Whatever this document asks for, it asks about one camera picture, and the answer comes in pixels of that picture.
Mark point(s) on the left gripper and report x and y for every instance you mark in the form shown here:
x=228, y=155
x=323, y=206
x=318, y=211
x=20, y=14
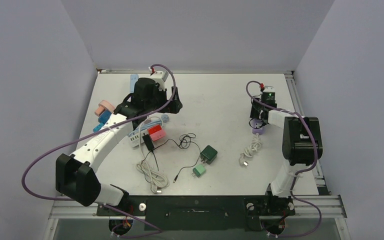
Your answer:
x=173, y=107

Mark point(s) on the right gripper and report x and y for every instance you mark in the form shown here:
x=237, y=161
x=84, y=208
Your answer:
x=255, y=114

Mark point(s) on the purple USB power strip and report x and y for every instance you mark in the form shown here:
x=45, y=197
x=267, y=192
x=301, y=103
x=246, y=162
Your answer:
x=258, y=131

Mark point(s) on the dark green cube socket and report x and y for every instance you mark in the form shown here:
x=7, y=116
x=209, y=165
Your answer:
x=208, y=155

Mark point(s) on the light green charger plug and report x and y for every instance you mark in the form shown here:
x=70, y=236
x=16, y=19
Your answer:
x=198, y=170

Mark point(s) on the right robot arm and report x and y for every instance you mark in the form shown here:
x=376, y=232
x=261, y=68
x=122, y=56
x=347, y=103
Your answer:
x=301, y=147

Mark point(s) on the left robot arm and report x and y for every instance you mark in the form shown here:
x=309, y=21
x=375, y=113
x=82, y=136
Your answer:
x=75, y=174

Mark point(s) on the red pink plug adapter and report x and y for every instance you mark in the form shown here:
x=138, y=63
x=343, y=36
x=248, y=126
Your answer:
x=156, y=132

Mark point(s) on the light blue power strip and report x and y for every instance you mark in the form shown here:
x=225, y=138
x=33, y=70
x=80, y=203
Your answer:
x=133, y=80

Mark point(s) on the black power adapter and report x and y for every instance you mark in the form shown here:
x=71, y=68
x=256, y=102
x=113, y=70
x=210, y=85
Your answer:
x=148, y=142

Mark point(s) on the white power strip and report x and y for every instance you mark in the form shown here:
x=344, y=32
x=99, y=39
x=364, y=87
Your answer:
x=136, y=139

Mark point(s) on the blue adapter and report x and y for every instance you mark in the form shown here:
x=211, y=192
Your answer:
x=102, y=120

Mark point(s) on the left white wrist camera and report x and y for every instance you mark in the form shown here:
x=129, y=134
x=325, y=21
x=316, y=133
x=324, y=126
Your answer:
x=159, y=76

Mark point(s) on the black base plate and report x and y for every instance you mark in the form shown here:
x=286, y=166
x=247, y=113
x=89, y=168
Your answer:
x=204, y=212

